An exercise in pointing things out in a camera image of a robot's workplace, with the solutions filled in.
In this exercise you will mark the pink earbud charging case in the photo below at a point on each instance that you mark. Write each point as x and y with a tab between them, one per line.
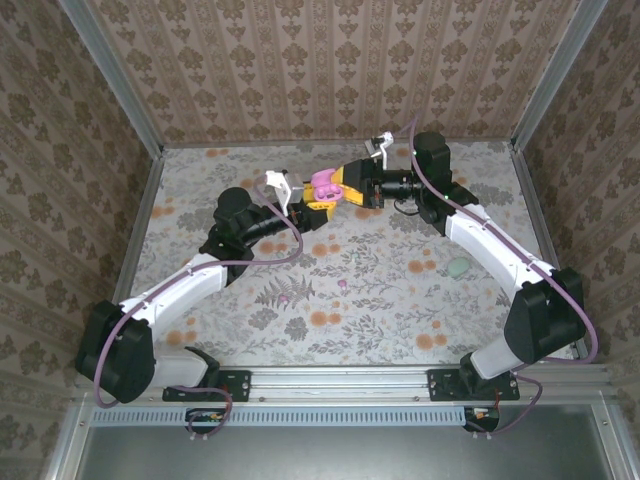
327	189

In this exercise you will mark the mint green earbud charging case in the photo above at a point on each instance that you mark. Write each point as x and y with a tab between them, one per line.
458	268

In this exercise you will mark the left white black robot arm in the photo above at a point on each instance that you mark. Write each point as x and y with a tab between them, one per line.
175	287

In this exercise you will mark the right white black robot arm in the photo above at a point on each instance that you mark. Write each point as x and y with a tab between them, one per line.
490	240

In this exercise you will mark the grey metal panel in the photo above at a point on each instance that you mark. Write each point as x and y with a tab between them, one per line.
325	455

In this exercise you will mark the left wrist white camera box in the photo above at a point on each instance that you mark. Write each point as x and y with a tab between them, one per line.
280	187

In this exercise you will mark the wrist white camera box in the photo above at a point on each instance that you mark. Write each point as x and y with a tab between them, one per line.
280	187
381	147

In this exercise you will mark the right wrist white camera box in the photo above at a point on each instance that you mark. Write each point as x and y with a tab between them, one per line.
381	147

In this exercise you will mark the left aluminium table side rail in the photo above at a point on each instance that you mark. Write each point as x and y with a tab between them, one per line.
145	210

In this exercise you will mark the aluminium table side rail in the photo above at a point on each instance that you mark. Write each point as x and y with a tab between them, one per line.
530	200
145	210

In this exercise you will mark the right aluminium table side rail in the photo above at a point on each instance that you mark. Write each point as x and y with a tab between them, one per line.
530	200

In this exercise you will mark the right aluminium frame post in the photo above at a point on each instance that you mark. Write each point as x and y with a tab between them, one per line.
555	75

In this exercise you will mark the aluminium frame post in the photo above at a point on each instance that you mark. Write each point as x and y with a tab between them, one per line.
110	75
555	75

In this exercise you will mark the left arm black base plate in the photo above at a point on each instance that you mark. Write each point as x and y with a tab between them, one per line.
235	385

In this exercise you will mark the aluminium mounting rail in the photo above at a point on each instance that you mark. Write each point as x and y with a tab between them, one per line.
340	382

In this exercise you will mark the left aluminium frame post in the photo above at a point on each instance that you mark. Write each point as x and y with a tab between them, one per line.
110	75

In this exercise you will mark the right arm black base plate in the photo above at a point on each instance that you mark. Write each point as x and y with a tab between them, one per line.
442	385

